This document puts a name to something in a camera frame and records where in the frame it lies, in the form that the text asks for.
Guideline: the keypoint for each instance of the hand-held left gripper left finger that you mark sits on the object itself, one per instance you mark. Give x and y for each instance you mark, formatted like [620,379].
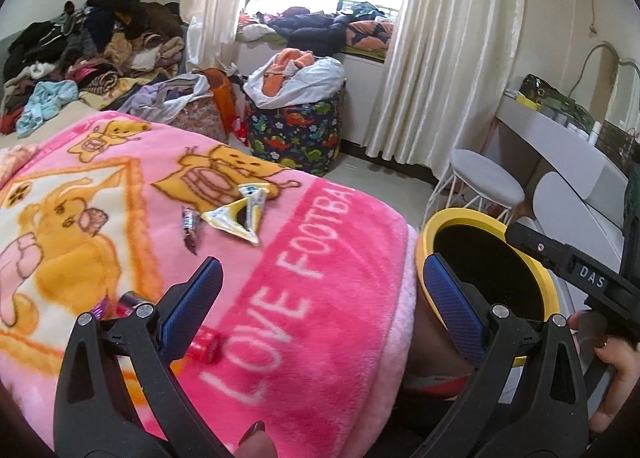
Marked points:
[195,298]

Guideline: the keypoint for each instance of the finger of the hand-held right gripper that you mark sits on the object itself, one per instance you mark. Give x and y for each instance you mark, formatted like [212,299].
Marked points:
[535,243]

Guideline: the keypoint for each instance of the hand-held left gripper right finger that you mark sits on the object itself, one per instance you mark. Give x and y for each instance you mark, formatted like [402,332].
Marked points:
[450,308]

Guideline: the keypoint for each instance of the red foil wrapper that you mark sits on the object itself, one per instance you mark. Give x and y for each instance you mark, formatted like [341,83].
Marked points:
[212,350]

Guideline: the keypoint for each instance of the yellow trash bin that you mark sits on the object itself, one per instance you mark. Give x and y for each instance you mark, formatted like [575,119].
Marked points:
[425,243]

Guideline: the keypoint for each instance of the purple foil wrapper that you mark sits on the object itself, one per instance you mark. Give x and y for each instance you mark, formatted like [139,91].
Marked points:
[125,300]

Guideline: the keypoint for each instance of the dark candy wrapper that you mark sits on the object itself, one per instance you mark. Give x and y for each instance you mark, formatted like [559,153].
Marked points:
[189,228]

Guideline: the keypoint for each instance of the gold triangular foil wrapper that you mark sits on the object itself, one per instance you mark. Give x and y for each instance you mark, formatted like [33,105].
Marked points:
[225,219]

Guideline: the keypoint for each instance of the gold foil strip wrapper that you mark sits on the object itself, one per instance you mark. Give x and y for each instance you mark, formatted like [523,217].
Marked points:
[257,198]

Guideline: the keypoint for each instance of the person's right hand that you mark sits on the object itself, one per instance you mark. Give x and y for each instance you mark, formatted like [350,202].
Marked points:
[622,363]

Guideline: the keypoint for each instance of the person's left hand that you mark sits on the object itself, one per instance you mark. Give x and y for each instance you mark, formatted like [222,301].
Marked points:
[257,443]

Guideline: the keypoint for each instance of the white rounded cabinet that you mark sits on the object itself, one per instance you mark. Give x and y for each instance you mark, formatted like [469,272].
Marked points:
[555,198]

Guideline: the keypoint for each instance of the white round stool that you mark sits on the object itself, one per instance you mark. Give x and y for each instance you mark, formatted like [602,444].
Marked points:
[480,173]

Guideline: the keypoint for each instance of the white vanity desk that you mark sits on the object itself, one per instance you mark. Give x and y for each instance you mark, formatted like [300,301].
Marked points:
[540,130]

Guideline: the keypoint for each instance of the white bottle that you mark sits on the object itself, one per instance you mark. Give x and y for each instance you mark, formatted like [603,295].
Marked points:
[594,133]

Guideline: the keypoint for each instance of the pink printed blanket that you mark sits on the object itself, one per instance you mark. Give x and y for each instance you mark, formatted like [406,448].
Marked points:
[325,318]

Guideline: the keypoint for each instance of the wicker basket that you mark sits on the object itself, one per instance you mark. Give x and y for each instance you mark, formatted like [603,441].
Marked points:
[620,138]

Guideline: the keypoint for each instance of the yellow box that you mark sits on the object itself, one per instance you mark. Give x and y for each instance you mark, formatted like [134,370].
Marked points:
[526,101]

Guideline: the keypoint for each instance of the arched vanity mirror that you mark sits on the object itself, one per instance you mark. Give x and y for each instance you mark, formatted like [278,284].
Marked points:
[627,93]

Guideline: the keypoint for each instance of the brown patterned cloth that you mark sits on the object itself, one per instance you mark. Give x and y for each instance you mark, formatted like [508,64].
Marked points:
[202,115]

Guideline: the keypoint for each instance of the dinosaur print laundry bag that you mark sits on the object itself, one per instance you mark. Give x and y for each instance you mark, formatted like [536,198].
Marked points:
[300,138]

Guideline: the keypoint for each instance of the orange bag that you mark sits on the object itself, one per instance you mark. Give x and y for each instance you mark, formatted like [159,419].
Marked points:
[222,98]

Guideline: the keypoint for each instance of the wide cream curtain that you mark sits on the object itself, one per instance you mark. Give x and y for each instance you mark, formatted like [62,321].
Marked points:
[440,63]

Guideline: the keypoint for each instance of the white and orange clothes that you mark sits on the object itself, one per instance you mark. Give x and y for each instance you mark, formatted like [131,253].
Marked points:
[310,83]

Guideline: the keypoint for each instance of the pile of clothes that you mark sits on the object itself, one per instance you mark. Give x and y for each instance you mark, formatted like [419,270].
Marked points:
[100,53]

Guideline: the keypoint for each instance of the clothes on window sill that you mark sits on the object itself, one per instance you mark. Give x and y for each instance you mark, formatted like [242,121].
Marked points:
[320,28]

